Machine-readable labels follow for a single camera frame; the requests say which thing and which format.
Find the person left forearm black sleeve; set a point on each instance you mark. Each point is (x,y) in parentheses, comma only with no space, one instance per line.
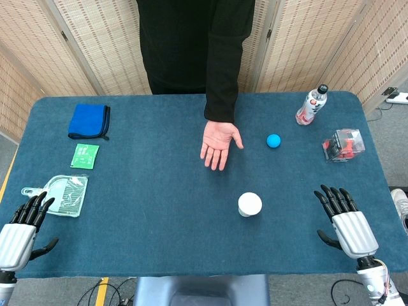
(224,89)

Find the clear plastic pouch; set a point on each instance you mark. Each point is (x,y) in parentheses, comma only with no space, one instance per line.
(68,196)

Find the pink drink bottle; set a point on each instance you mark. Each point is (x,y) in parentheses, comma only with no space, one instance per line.
(310,106)

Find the blue folded cloth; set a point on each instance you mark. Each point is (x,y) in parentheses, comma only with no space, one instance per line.
(87,121)

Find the blue table cover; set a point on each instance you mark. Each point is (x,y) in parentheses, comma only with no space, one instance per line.
(153,204)

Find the person left hand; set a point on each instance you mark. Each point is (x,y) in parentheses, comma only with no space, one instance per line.
(220,140)

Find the white shoe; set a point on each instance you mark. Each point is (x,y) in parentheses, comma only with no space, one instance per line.
(401,204)

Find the woven folding screen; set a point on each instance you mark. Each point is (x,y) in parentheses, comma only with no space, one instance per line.
(95,41)
(312,41)

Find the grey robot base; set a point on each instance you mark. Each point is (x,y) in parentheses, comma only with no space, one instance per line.
(201,290)

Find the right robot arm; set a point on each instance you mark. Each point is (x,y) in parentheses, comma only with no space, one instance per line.
(374,280)

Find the green sachet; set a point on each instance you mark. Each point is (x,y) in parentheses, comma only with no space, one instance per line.
(84,155)

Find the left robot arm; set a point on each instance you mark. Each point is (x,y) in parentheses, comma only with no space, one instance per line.
(5,287)

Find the clear box with red parts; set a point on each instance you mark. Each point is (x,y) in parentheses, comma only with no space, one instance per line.
(344,146)

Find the white paper cup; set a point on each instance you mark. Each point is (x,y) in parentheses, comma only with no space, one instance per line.
(250,203)

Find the blue ball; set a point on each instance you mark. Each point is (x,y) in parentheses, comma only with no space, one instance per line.
(273,141)

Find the person torso black clothing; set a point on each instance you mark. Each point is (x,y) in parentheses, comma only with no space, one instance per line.
(175,44)

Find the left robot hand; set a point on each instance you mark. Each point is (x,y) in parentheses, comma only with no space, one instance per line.
(16,245)

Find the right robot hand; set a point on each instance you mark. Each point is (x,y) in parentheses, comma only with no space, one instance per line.
(354,232)

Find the white power strip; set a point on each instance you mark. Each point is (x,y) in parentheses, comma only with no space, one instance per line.
(398,97)

